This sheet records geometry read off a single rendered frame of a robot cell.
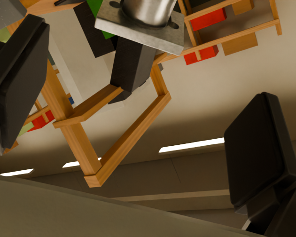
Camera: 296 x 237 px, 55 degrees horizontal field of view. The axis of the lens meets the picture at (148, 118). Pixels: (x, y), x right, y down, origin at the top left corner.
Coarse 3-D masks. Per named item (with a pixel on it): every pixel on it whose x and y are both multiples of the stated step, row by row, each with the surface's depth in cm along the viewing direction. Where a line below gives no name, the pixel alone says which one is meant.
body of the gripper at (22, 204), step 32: (0, 192) 5; (32, 192) 6; (64, 192) 6; (0, 224) 5; (32, 224) 5; (64, 224) 5; (96, 224) 6; (128, 224) 6; (160, 224) 6; (192, 224) 6
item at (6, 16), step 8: (0, 0) 23; (8, 0) 23; (16, 0) 24; (0, 8) 24; (8, 8) 24; (16, 8) 24; (24, 8) 25; (0, 16) 25; (8, 16) 25; (16, 16) 25; (24, 16) 25; (0, 24) 25; (8, 24) 25
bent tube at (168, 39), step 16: (112, 0) 18; (128, 0) 17; (144, 0) 16; (160, 0) 16; (176, 0) 17; (96, 16) 16; (112, 16) 17; (128, 16) 17; (144, 16) 17; (160, 16) 17; (176, 16) 19; (112, 32) 17; (128, 32) 17; (144, 32) 17; (160, 32) 17; (176, 32) 18; (160, 48) 18; (176, 48) 17
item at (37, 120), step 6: (36, 102) 560; (72, 102) 651; (42, 108) 628; (48, 108) 578; (36, 114) 550; (42, 114) 568; (48, 114) 585; (30, 120) 535; (36, 120) 557; (42, 120) 568; (48, 120) 577; (24, 126) 530; (30, 126) 542; (36, 126) 564; (42, 126) 564; (24, 132) 527; (18, 144) 518; (6, 150) 494
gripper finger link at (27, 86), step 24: (24, 24) 9; (48, 24) 10; (0, 48) 9; (24, 48) 9; (0, 72) 8; (24, 72) 9; (0, 96) 8; (24, 96) 10; (0, 120) 8; (24, 120) 10; (0, 144) 9
